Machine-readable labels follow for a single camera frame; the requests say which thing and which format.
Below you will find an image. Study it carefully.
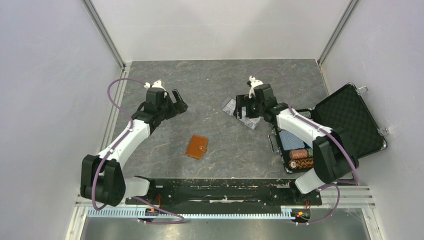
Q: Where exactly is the white slotted cable duct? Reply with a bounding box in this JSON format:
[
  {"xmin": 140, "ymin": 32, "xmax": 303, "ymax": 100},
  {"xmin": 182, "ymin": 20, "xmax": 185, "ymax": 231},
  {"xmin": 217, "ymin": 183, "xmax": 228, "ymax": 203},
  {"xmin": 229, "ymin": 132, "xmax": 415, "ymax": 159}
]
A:
[{"xmin": 87, "ymin": 206, "xmax": 295, "ymax": 220}]

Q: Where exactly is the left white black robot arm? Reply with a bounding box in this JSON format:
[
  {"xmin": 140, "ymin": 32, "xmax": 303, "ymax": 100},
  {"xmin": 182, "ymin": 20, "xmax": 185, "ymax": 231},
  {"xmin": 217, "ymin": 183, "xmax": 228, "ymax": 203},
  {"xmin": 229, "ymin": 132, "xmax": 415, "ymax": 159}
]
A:
[{"xmin": 80, "ymin": 87, "xmax": 188, "ymax": 207}]

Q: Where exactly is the brown leather card holder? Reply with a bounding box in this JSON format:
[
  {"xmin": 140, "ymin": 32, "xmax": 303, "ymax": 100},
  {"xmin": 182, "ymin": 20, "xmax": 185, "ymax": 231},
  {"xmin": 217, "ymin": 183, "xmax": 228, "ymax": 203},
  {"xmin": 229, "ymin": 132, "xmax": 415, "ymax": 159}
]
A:
[{"xmin": 185, "ymin": 135, "xmax": 209, "ymax": 160}]

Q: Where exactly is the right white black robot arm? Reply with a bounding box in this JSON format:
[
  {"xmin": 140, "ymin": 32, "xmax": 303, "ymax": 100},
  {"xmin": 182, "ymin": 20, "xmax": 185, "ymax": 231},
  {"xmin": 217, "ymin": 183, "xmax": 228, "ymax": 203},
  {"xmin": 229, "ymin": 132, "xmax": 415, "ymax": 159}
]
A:
[{"xmin": 233, "ymin": 83, "xmax": 359, "ymax": 204}]

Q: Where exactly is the black poker chip case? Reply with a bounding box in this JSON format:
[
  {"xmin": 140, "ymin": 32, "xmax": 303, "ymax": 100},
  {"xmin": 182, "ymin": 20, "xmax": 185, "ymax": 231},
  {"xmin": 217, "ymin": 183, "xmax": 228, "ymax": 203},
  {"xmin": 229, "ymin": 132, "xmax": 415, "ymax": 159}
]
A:
[{"xmin": 274, "ymin": 83, "xmax": 388, "ymax": 174}]

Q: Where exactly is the green poker chip roll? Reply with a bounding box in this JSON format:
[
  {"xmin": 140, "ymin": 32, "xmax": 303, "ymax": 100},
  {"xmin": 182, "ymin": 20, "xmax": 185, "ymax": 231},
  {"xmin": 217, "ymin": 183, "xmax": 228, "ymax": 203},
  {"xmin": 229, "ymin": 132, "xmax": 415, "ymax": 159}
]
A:
[{"xmin": 298, "ymin": 111, "xmax": 312, "ymax": 119}]

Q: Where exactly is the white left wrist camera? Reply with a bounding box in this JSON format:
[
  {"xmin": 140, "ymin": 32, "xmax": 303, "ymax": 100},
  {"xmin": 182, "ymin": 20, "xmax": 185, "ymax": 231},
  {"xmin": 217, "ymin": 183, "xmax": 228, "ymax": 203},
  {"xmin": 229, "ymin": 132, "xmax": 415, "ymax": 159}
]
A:
[{"xmin": 144, "ymin": 79, "xmax": 168, "ymax": 98}]

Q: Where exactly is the orange brown poker chip roll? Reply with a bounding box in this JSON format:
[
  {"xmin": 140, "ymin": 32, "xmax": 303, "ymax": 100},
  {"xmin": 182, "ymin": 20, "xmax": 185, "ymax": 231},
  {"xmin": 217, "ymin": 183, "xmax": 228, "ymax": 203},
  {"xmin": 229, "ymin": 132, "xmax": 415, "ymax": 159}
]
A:
[{"xmin": 289, "ymin": 148, "xmax": 313, "ymax": 160}]

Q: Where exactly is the clear plastic card sleeve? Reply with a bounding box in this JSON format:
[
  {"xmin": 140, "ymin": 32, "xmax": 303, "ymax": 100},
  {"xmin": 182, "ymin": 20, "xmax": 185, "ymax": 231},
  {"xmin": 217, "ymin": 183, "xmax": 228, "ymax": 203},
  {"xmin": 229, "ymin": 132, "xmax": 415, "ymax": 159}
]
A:
[{"xmin": 222, "ymin": 96, "xmax": 263, "ymax": 130}]

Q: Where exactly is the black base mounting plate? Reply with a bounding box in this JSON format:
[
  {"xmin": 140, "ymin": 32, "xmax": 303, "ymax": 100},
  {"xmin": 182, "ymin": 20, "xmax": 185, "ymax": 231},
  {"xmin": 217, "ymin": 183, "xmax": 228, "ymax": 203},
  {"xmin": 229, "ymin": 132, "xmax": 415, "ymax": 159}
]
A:
[{"xmin": 142, "ymin": 178, "xmax": 322, "ymax": 214}]

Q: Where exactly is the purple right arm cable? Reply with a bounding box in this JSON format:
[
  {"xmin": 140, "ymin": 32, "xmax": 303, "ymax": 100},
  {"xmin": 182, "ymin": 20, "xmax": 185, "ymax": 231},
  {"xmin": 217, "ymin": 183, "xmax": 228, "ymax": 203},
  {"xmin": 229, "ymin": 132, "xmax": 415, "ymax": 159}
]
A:
[{"xmin": 250, "ymin": 67, "xmax": 360, "ymax": 226}]

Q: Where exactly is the blue patterned card deck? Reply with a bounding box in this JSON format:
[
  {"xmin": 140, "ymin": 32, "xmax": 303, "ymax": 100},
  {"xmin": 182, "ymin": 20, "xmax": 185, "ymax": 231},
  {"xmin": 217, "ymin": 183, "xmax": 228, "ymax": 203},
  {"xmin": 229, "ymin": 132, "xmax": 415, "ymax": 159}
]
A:
[{"xmin": 279, "ymin": 130, "xmax": 305, "ymax": 151}]

